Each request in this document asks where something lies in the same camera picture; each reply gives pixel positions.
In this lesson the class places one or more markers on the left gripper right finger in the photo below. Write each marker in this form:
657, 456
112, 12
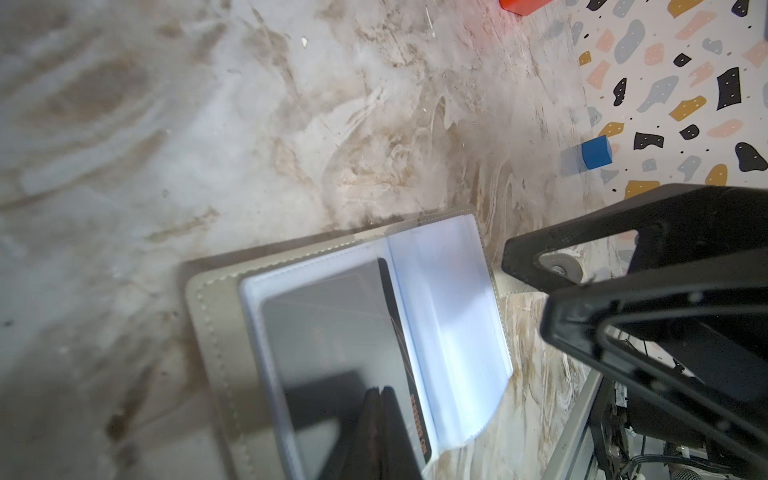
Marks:
397, 458

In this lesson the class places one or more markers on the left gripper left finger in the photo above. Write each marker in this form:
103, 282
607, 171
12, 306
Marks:
358, 453

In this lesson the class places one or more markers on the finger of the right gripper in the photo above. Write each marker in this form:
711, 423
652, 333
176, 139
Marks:
690, 339
669, 225

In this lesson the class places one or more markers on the beige leather card holder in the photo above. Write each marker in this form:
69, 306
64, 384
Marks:
495, 399

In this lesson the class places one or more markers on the red card tray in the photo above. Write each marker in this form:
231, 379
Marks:
523, 7

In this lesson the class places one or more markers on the blue tag on table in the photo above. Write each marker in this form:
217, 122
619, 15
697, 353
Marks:
597, 152

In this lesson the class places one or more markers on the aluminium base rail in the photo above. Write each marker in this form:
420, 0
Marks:
615, 434

